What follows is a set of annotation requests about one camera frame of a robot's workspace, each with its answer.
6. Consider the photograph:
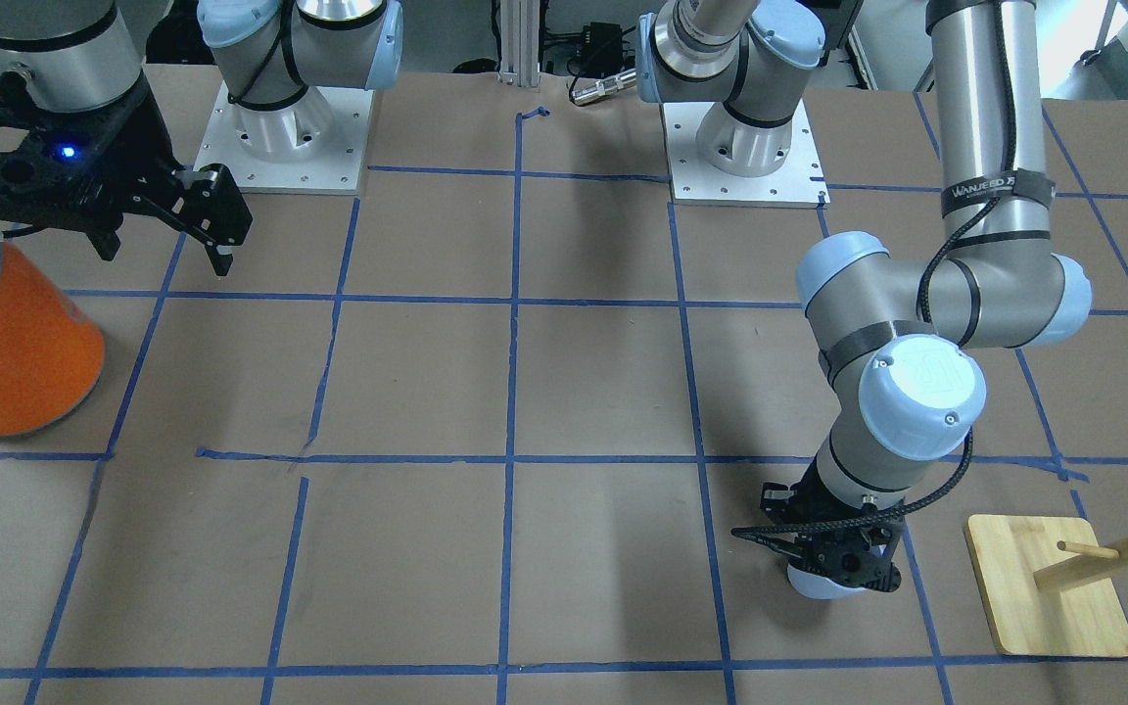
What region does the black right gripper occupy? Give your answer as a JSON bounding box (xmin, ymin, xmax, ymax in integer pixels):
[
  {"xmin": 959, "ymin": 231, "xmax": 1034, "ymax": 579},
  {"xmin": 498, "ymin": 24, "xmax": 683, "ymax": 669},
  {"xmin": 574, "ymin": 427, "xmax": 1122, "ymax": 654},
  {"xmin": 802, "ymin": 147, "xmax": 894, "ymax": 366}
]
[{"xmin": 0, "ymin": 74, "xmax": 254, "ymax": 277}]

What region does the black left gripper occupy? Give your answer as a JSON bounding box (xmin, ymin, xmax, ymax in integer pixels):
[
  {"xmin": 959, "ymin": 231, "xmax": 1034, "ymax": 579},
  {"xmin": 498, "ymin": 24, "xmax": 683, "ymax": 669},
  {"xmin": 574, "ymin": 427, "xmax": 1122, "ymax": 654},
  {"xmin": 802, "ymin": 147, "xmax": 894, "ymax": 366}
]
[{"xmin": 730, "ymin": 479, "xmax": 906, "ymax": 592}]

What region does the light blue plastic cup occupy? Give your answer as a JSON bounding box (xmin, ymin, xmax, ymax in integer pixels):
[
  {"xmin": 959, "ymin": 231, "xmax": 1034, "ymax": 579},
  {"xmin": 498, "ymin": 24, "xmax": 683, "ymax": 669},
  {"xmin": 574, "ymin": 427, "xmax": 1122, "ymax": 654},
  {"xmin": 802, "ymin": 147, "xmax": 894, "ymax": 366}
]
[{"xmin": 786, "ymin": 559, "xmax": 869, "ymax": 601}]

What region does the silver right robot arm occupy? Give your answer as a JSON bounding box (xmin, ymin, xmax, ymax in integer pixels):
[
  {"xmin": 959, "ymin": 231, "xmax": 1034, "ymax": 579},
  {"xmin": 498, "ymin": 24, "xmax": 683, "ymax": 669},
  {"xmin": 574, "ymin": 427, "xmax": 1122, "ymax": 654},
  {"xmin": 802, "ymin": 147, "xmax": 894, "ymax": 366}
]
[{"xmin": 0, "ymin": 1, "xmax": 403, "ymax": 276}]

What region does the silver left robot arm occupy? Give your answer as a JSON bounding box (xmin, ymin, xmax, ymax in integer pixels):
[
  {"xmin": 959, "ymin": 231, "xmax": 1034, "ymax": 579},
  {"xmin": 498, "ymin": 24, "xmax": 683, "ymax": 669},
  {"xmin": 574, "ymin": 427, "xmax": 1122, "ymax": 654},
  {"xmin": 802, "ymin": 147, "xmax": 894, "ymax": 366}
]
[{"xmin": 635, "ymin": 1, "xmax": 1093, "ymax": 599}]

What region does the orange can shaped container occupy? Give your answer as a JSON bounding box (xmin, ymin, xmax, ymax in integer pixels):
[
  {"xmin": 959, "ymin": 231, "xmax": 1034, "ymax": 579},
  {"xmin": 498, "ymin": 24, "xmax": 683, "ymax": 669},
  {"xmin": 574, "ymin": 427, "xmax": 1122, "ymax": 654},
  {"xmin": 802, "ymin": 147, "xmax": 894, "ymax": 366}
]
[{"xmin": 0, "ymin": 243, "xmax": 106, "ymax": 437}]

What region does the bamboo mug tree stand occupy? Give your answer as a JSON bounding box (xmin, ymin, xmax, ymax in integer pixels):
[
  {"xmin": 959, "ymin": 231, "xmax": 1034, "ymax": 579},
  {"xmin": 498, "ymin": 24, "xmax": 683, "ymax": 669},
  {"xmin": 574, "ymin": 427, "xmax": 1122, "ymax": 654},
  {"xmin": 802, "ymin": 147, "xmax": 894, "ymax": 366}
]
[{"xmin": 955, "ymin": 510, "xmax": 1128, "ymax": 660}]

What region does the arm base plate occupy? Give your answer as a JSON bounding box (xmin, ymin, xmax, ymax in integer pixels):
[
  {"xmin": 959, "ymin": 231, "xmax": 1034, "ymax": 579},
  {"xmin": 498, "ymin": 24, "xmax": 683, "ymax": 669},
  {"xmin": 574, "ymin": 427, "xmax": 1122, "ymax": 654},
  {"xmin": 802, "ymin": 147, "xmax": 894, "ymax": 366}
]
[
  {"xmin": 194, "ymin": 83, "xmax": 379, "ymax": 196},
  {"xmin": 661, "ymin": 102, "xmax": 831, "ymax": 209}
]

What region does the aluminium frame post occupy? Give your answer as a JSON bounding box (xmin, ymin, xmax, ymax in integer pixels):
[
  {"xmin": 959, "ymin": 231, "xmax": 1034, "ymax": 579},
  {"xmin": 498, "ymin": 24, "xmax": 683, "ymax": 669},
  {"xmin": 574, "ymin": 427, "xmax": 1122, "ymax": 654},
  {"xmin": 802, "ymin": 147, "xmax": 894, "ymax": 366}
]
[{"xmin": 496, "ymin": 0, "xmax": 541, "ymax": 92}]

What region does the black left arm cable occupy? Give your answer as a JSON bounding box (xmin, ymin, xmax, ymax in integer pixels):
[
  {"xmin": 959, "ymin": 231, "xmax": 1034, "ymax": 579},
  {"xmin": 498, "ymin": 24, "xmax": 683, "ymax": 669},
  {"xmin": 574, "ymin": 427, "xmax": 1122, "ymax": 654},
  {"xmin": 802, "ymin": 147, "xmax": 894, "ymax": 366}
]
[{"xmin": 730, "ymin": 0, "xmax": 1020, "ymax": 540}]

